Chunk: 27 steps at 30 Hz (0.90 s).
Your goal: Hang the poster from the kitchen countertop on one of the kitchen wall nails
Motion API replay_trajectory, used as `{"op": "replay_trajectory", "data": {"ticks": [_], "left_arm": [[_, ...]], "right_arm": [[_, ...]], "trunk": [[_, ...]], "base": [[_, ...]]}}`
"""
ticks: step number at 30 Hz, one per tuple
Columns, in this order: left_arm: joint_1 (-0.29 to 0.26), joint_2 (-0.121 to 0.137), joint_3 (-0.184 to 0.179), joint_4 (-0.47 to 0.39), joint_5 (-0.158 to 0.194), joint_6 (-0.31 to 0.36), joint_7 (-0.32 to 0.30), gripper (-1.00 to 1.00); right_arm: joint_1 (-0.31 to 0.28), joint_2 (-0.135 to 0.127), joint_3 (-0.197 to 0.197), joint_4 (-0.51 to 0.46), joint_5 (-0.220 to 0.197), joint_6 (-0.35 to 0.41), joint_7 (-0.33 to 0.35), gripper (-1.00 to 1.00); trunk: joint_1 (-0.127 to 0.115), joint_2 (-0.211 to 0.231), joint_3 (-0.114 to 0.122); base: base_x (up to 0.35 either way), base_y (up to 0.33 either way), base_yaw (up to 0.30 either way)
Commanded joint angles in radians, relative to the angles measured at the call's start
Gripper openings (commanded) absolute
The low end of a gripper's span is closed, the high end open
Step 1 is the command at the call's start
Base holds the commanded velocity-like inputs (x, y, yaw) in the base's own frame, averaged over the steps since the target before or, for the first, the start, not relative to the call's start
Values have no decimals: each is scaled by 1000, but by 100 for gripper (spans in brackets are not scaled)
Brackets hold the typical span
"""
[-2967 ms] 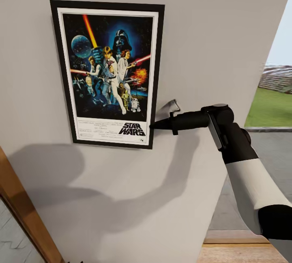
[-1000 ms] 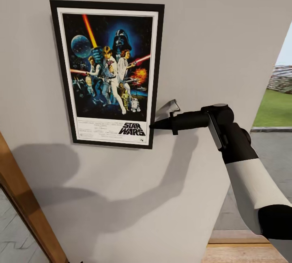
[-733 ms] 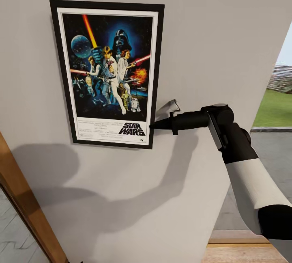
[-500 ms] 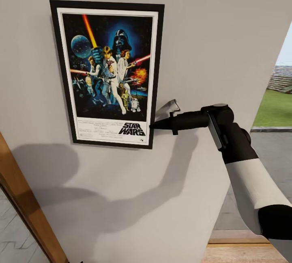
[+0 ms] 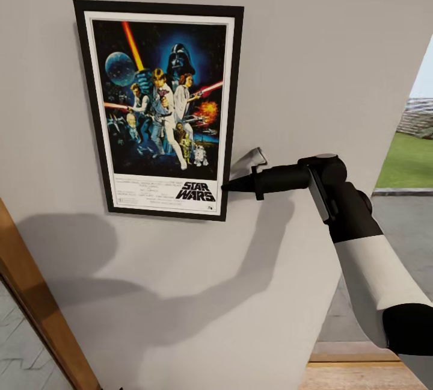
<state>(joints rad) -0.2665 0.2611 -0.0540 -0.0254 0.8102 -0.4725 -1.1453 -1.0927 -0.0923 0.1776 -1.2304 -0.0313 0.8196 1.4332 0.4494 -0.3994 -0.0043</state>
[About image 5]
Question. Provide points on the fixed window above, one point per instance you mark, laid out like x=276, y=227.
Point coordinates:
x=402, y=205

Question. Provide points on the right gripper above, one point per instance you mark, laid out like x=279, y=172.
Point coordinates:
x=268, y=181

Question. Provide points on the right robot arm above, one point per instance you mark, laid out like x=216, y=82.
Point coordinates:
x=389, y=306

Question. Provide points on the poster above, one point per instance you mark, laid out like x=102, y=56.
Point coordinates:
x=162, y=80

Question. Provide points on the door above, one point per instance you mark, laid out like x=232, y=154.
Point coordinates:
x=38, y=351

